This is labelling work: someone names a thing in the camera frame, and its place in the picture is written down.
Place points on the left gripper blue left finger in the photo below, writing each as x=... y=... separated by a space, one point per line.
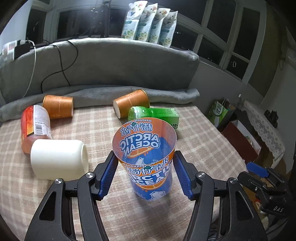
x=53 y=219

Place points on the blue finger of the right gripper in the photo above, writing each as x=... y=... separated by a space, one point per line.
x=257 y=170

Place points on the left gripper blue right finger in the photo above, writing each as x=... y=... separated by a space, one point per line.
x=238 y=219

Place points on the blue Arctic Ocean cup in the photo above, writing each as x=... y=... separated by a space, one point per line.
x=145 y=147

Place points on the white plastic cup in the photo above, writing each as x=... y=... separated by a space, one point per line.
x=66 y=159

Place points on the red orange labelled cup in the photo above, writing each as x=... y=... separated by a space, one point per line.
x=35 y=124

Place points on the green plastic cup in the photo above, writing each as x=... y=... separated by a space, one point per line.
x=169 y=115

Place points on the orange paper cup left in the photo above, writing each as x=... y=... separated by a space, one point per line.
x=58 y=106

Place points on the orange paper cup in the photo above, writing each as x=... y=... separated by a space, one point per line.
x=58 y=106
x=123 y=104

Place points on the orange paper cup right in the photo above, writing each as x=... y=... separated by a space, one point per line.
x=123 y=104

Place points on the red cardboard box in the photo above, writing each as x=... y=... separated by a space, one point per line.
x=242 y=140

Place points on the lace covered side table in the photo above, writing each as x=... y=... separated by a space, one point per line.
x=268 y=133

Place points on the plaid beige seat cover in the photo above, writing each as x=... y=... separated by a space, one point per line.
x=124 y=214

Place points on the green paper shopping bag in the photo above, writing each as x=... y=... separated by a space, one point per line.
x=220 y=112

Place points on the grey sofa backrest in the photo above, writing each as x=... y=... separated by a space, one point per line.
x=97 y=61

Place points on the white green pouch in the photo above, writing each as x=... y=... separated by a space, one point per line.
x=168 y=29
x=145 y=22
x=157 y=22
x=132 y=19

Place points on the black power adapter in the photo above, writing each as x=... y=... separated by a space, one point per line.
x=22 y=47

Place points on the white power strip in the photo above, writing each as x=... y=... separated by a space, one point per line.
x=11 y=50

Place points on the black tripod stand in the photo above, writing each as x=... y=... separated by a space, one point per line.
x=101 y=19

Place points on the white window frame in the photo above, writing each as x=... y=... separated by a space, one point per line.
x=225 y=34

